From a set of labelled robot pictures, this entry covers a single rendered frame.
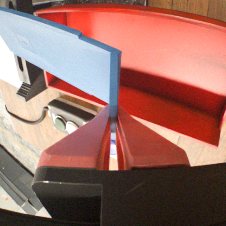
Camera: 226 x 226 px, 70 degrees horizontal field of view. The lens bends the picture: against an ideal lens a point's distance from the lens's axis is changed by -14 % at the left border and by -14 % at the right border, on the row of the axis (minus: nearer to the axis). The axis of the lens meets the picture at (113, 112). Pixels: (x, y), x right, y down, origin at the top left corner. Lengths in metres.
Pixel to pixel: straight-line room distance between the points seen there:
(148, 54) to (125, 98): 0.06
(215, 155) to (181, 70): 0.14
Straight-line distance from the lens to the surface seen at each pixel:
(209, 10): 0.21
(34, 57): 0.18
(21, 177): 5.44
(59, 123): 0.37
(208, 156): 0.30
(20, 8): 0.28
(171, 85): 0.24
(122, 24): 0.24
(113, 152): 0.32
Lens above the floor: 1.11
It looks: 43 degrees down
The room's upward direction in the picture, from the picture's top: 135 degrees counter-clockwise
